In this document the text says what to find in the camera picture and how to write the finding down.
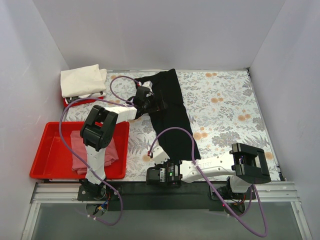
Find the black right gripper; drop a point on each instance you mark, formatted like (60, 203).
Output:
(152, 175)

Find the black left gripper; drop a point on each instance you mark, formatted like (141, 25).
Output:
(157, 103)

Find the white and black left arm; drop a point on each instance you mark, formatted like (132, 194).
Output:
(99, 127)

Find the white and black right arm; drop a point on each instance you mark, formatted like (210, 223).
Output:
(243, 165)

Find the floral patterned table mat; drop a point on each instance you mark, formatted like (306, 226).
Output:
(221, 107)

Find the small red tray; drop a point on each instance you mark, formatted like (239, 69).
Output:
(74, 101)

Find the folded cream white t-shirt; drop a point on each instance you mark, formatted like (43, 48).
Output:
(82, 81)

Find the folded black white striped t-shirt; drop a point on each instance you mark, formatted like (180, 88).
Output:
(85, 97)

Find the large red plastic tray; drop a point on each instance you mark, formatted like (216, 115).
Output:
(53, 161)

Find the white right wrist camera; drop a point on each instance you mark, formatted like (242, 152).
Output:
(158, 155)

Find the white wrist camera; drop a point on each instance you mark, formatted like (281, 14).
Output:
(148, 84)
(158, 155)

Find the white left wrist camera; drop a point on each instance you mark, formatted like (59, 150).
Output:
(148, 84)

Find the aluminium frame rail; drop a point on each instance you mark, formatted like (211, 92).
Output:
(275, 191)

